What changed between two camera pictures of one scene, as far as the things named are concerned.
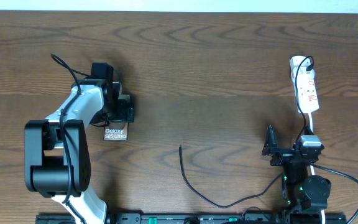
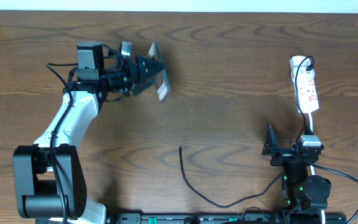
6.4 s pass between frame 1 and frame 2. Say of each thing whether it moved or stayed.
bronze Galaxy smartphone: moved
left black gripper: moved
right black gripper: stayed
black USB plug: stayed
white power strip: stayed
